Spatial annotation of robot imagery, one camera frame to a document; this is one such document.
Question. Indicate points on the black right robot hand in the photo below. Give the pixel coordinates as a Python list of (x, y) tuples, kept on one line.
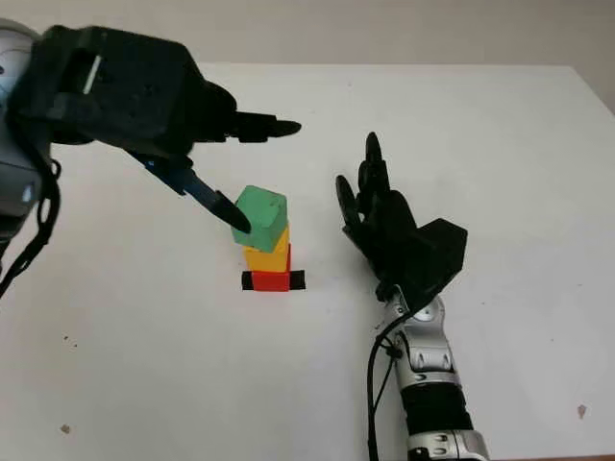
[(384, 230)]

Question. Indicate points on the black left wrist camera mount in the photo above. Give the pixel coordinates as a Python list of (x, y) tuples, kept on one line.
[(120, 91)]

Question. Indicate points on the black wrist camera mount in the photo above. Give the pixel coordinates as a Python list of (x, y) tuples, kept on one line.
[(442, 254), (120, 91)]

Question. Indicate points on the black tape strip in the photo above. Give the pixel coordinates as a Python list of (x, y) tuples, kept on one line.
[(298, 280)]

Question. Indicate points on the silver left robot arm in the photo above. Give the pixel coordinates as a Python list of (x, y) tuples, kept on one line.
[(12, 182)]

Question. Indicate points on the green cube block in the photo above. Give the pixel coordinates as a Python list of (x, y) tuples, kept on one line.
[(262, 211)]

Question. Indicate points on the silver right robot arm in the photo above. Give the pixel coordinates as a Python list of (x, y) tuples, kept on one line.
[(432, 374)]

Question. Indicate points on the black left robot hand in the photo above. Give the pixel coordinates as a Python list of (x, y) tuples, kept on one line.
[(216, 115)]

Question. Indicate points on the yellow cube block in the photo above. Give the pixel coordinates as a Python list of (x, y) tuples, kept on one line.
[(269, 261)]

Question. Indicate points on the red cube block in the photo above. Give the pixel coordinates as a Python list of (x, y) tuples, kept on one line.
[(271, 282)]

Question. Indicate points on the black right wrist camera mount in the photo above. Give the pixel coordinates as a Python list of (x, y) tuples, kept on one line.
[(442, 254)]

